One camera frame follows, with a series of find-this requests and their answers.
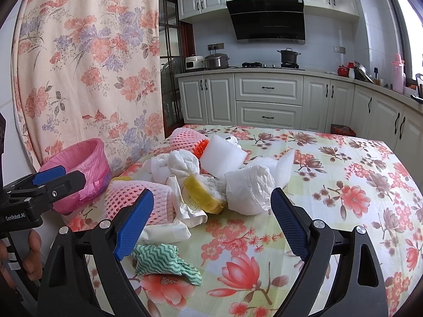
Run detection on pink thermos bottle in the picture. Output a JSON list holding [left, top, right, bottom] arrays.
[[392, 54, 406, 94]]

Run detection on large yellow sponge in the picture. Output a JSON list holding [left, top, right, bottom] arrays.
[[183, 173, 227, 215]]

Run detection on pink foam net with orange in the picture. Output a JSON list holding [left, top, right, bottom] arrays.
[[169, 127, 209, 159]]

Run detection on silver rice cooker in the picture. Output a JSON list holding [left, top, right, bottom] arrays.
[[204, 53, 229, 70]]

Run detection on white paper towel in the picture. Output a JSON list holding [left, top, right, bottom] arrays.
[[151, 150, 200, 185]]

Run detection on floral curtain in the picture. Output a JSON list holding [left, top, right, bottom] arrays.
[[12, 0, 164, 175]]

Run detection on white foam block square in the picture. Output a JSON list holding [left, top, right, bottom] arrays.
[[199, 134, 247, 179]]

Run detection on floral tablecloth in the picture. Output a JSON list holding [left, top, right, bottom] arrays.
[[122, 125, 422, 316]]

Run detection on black cooking pot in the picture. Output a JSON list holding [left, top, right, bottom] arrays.
[[278, 48, 300, 69]]

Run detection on gas stove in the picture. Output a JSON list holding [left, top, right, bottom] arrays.
[[241, 62, 304, 71]]

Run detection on red kettle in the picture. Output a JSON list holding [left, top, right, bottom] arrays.
[[337, 65, 349, 77]]

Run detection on pink lined trash bin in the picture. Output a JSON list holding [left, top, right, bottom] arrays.
[[39, 137, 113, 216]]

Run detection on small red floor bin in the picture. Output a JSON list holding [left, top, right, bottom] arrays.
[[330, 124, 356, 137]]

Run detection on black range hood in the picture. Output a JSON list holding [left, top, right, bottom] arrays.
[[227, 0, 305, 44]]

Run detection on white L-shaped foam piece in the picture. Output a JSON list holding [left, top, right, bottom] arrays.
[[246, 149, 295, 189]]

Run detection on person's left hand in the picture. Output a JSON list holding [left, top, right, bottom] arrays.
[[0, 230, 42, 289]]

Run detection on lower kitchen cabinets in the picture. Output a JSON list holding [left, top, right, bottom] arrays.
[[177, 68, 422, 184]]

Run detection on green wavy cloth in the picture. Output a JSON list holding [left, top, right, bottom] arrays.
[[131, 244, 203, 286]]

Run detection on dark wooden glass door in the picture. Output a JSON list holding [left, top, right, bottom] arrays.
[[158, 0, 194, 137]]

